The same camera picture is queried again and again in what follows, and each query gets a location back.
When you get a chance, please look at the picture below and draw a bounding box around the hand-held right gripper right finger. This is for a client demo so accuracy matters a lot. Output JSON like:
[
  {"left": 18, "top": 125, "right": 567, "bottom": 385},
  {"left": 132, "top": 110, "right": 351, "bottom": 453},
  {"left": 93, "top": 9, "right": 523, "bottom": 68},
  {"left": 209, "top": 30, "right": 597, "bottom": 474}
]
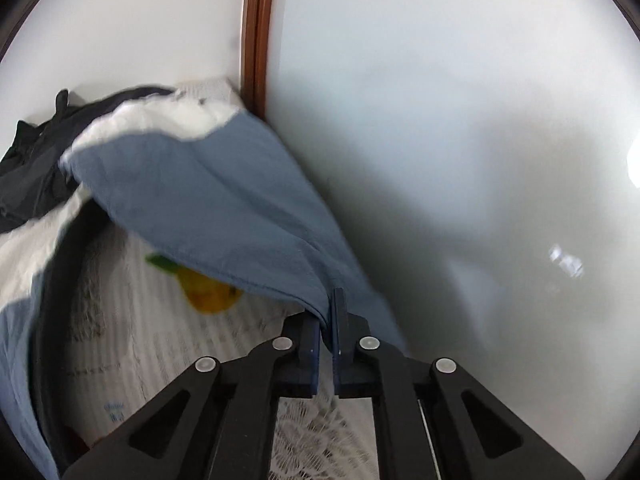
[{"left": 332, "top": 287, "right": 587, "bottom": 480}]

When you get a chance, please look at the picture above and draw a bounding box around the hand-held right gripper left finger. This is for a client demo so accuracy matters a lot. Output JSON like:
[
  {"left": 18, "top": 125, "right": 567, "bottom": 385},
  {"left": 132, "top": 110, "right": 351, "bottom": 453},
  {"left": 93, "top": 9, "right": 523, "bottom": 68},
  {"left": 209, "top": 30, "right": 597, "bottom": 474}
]
[{"left": 62, "top": 314, "right": 322, "bottom": 480}]

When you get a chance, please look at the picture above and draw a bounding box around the blue and white garment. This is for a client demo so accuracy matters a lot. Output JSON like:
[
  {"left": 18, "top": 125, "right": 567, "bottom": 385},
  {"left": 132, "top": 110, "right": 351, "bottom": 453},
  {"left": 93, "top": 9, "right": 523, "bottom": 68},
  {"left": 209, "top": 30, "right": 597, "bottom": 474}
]
[{"left": 0, "top": 97, "right": 408, "bottom": 480}]

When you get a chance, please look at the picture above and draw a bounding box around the black jacket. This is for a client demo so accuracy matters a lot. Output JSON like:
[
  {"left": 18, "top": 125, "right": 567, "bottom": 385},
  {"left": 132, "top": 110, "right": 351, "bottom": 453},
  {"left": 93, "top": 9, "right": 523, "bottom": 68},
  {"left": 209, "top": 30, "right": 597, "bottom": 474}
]
[{"left": 0, "top": 86, "right": 173, "bottom": 235}]

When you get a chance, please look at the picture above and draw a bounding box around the white fruit print bedsheet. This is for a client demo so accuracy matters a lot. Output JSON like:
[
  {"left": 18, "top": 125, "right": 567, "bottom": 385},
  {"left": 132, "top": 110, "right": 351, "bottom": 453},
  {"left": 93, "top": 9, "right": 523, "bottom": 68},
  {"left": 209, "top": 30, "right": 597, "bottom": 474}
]
[{"left": 0, "top": 77, "right": 383, "bottom": 480}]

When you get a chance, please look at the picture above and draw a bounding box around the brown wooden door frame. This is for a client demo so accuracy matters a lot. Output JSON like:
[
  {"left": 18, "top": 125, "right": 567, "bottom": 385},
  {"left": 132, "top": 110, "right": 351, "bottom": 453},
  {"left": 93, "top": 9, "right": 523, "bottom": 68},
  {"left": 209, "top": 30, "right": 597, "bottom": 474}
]
[{"left": 239, "top": 0, "right": 279, "bottom": 122}]

